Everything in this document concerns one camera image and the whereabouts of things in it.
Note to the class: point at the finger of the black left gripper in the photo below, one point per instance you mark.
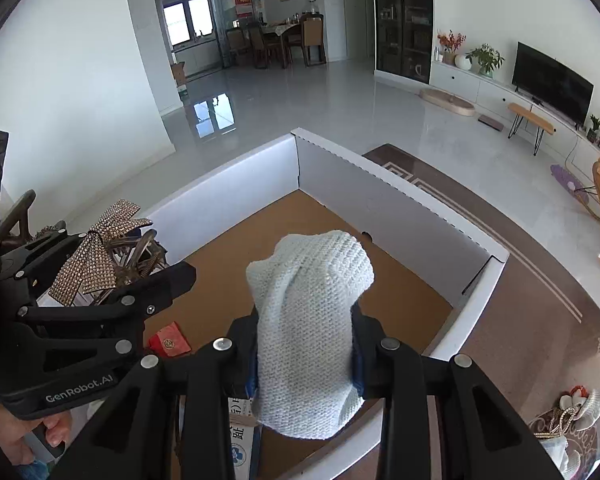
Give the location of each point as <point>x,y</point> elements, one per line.
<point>142,299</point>

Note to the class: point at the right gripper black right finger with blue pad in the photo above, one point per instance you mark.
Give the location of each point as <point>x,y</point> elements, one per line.
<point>386,369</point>

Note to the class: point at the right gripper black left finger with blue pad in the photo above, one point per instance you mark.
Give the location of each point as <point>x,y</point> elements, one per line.
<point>222,370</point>

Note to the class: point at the white knit glove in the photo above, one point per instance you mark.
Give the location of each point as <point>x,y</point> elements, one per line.
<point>303,294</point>
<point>571,423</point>

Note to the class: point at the person's left hand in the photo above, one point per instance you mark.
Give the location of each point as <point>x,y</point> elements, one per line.
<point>12,431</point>

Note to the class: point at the blue white small carton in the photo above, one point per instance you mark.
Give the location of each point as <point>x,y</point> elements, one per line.
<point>245,439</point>

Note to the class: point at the red envelope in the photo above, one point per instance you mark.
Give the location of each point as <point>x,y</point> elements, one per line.
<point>169,342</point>

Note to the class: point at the white cardboard box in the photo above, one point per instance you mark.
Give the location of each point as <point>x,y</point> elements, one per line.
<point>128,436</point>

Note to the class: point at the oval beige floor mat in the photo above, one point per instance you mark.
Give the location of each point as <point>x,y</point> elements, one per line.
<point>447,101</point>

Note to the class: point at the wooden bench hairpin legs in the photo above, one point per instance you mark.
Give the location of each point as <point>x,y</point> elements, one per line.
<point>542,126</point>

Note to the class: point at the white tv cabinet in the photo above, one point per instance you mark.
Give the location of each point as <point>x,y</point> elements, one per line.
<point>492,96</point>

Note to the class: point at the dining table with chairs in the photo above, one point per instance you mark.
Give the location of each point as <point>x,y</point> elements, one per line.
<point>261,44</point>

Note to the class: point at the green potted plant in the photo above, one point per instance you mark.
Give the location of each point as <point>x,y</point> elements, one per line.
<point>489,60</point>

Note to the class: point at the black flat television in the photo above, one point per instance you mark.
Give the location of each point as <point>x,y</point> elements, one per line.
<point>552,83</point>

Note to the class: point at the red flower vase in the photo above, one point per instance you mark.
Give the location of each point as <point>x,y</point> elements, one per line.
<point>450,43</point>

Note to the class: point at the black glass display cabinet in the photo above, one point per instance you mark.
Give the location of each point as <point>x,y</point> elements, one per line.
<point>405,37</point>

